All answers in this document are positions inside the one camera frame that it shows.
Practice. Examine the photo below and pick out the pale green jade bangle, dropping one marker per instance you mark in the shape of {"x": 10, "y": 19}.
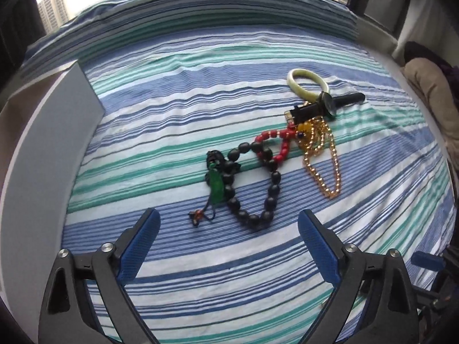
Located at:
{"x": 289, "y": 80}

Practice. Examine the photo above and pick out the black wristwatch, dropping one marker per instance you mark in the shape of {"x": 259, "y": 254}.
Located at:
{"x": 308, "y": 111}

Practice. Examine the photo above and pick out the blue green striped bed sheet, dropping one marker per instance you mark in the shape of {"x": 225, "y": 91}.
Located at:
{"x": 179, "y": 96}

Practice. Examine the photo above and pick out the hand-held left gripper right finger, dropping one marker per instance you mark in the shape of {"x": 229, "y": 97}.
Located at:
{"x": 319, "y": 247}

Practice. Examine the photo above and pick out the beige cushion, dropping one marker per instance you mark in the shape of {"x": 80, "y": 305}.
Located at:
{"x": 434, "y": 93}

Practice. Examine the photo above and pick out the grey cardboard box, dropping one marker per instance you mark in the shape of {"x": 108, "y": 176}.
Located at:
{"x": 46, "y": 150}

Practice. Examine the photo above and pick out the high-rise buildings outside window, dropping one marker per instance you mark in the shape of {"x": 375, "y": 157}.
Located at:
{"x": 53, "y": 7}

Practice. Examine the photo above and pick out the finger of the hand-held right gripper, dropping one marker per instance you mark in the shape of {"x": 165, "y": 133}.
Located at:
{"x": 426, "y": 260}

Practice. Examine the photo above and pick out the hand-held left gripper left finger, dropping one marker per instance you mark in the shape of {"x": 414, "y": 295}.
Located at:
{"x": 140, "y": 243}

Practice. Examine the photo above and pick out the dark purple cloth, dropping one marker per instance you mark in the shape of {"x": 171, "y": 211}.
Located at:
{"x": 419, "y": 50}

